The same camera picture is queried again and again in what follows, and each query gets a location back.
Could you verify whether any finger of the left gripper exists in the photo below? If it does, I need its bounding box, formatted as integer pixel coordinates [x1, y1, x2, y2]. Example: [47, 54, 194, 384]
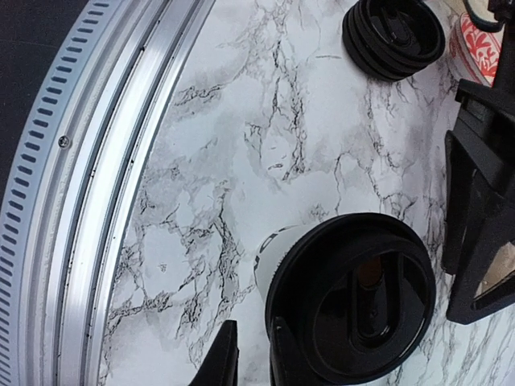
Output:
[442, 130, 514, 325]

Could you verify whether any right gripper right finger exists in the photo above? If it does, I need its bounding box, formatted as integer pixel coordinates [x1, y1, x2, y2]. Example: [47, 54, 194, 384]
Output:
[270, 317, 310, 385]

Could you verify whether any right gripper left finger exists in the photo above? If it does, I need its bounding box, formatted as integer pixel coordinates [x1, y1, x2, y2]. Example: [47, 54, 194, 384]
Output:
[189, 319, 239, 386]

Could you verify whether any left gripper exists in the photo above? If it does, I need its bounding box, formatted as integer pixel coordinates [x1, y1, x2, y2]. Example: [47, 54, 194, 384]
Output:
[454, 0, 514, 185]

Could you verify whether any black cup lid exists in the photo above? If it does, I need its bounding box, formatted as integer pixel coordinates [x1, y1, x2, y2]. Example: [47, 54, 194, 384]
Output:
[264, 212, 436, 385]

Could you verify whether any white paper coffee cup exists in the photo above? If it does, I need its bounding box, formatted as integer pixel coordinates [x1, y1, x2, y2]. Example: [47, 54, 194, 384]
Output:
[253, 225, 311, 302]

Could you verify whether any red patterned bowl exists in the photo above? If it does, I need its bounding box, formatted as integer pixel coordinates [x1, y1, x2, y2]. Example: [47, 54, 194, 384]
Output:
[448, 13, 501, 87]

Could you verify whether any stack of black lids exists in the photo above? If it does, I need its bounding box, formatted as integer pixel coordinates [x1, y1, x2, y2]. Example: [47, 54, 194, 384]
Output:
[342, 1, 446, 83]

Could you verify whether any aluminium front rail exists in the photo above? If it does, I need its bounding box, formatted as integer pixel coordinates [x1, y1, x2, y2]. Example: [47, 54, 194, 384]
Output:
[1, 1, 212, 385]

